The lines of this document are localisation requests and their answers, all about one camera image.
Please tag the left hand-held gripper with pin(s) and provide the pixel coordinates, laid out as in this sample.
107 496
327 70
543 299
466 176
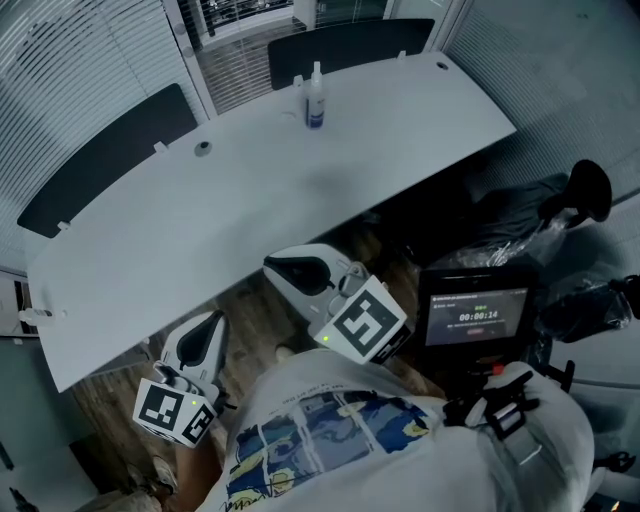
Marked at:
165 407

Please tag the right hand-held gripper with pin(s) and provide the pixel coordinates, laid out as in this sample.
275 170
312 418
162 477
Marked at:
365 320

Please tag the person's left forearm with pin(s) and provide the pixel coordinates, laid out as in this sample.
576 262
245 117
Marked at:
200 475

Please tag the person's left shoe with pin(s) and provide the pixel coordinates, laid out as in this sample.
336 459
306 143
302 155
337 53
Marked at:
160 472

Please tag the clear plastic desk clamp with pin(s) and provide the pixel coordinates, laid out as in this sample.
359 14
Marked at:
42 315

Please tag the clear spray bottle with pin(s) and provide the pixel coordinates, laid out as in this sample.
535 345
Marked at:
315 105

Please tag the black chest-mounted monitor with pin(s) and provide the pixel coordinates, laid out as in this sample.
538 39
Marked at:
477 317

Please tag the black desk divider panel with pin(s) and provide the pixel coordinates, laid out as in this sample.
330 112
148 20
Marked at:
360 45
100 160

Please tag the person's white printed shirt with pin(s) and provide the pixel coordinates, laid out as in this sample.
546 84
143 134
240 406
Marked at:
375 480

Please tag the plastic-wrapped black office chair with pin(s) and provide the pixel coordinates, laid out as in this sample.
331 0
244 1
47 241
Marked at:
590 190
585 310

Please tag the black chest harness mount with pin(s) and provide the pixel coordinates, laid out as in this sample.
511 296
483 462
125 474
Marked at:
500 405

